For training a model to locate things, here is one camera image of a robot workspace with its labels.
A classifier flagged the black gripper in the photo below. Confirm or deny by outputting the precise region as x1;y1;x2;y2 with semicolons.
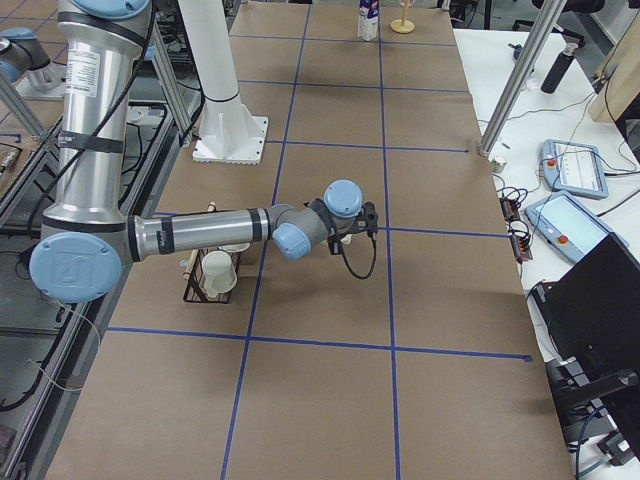
327;231;349;254

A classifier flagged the blue white milk carton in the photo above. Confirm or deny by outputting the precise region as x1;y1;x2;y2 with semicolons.
357;0;379;41

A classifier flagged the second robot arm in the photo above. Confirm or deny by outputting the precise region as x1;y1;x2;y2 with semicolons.
1;27;61;92

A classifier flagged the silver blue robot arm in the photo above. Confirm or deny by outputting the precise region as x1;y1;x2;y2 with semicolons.
29;1;377;304

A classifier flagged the wooden cup tree stand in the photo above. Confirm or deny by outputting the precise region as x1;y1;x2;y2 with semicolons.
390;0;415;34

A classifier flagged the white mug upper rack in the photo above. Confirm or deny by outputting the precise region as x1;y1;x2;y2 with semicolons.
218;243;251;255

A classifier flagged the white mug rack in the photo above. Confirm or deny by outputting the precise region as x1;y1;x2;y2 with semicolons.
201;250;237;298
218;243;251;255

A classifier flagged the white mug lower rack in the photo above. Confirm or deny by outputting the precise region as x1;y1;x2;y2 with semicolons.
201;250;237;298

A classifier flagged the small metal cylinder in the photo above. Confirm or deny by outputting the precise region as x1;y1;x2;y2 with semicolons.
491;156;507;174

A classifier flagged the black power strip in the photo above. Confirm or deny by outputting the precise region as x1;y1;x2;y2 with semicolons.
499;197;533;264

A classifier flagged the blue teach pendant near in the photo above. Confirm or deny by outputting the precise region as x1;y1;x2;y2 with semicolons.
524;191;630;264

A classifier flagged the blue teach pendant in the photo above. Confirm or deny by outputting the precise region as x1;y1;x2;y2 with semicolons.
524;191;630;264
540;139;609;199

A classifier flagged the blue teach pendant far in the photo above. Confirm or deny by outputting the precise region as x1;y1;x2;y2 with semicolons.
540;139;609;199

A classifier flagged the black monitor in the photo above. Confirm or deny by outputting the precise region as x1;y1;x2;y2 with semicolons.
531;234;639;453

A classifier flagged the black water bottle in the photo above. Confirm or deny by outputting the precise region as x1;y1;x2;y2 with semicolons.
540;43;578;94

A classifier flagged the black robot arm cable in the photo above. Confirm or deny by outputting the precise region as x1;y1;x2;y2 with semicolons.
337;232;378;280

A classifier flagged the black wire mug rack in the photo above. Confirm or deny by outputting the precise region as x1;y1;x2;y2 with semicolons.
182;244;248;304

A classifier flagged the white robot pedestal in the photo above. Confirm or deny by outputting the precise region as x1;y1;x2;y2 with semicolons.
180;1;269;165

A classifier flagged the aluminium frame post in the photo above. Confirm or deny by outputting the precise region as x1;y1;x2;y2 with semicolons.
478;0;566;157

